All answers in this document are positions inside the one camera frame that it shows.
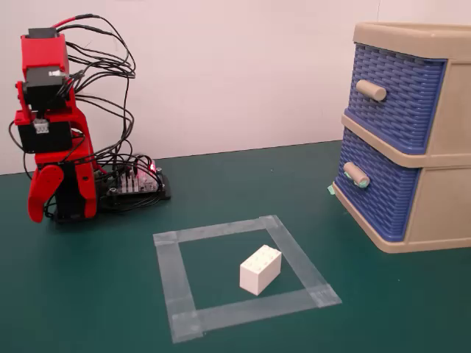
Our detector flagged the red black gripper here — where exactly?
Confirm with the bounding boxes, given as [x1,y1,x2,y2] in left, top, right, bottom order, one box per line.
[13,107,99,224]

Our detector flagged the white toy brick cube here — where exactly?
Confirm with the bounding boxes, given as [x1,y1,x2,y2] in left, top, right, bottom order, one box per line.
[238,243,283,296]

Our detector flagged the blue wicker drawer taped handle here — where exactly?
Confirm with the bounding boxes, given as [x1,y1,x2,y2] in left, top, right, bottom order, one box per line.
[333,126,422,243]

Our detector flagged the controller board on black plate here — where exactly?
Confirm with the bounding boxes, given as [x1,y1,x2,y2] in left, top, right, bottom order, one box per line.
[98,154,172,213]

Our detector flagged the clear tape strip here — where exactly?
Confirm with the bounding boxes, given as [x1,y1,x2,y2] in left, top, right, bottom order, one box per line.
[153,233,204,343]
[258,215,343,308]
[170,288,343,343]
[152,215,281,246]

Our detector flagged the black gripper servo cable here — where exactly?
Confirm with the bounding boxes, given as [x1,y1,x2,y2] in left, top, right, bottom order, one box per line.
[7,120,35,182]

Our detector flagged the black servo cable bundle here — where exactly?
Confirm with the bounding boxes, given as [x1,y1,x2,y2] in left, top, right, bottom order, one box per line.
[65,14,138,170]

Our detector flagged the red power wire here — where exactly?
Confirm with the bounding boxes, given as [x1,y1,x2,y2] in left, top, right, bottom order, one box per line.
[51,13,97,30]

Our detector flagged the green tape on handle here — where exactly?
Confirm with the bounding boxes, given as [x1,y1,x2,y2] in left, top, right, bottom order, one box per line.
[344,171,371,190]

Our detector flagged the blue wicker drawer plain handle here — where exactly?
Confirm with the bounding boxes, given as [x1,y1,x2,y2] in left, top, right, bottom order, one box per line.
[345,43,448,154]

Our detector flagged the beige plastic drawer cabinet frame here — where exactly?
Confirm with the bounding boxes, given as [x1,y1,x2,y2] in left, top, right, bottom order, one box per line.
[333,21,471,254]

